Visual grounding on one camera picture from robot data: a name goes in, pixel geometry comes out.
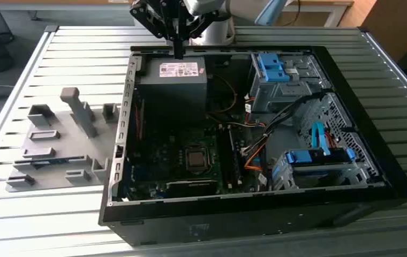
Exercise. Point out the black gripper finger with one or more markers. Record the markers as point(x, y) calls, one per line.
point(194, 32)
point(150, 21)

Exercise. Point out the blue RAM stick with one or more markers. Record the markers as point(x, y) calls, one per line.
point(51, 161)

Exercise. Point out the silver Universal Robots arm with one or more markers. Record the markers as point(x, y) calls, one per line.
point(218, 32)

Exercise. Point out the black RAM slot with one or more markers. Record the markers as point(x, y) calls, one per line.
point(222, 158)

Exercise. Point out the grey power supply unit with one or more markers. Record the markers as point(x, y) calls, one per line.
point(151, 77)

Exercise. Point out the blue plastic disk carrier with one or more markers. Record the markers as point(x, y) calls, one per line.
point(272, 67)
point(300, 156)

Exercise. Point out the grey metal drive cage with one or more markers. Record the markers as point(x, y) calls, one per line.
point(289, 91)
point(332, 171)

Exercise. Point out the black CPU socket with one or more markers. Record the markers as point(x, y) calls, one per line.
point(198, 148)

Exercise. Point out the silver CPU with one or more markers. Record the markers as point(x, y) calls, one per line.
point(197, 159)

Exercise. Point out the green motherboard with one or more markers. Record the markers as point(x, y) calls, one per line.
point(161, 160)

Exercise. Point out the grey plastic parts rack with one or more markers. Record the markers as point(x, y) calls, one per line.
point(79, 150)

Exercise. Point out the brown wooden cabinet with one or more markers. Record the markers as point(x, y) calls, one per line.
point(397, 24)

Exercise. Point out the black graphics card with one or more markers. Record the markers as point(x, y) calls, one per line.
point(193, 187)

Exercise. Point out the black hard disk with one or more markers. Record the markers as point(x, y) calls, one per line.
point(332, 156)

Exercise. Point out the black PC case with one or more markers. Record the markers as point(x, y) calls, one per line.
point(225, 222)

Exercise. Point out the wooden desk with grey frame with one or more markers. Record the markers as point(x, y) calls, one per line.
point(65, 6)

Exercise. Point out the wooden desk with white frame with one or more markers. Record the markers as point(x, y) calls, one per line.
point(337, 16)

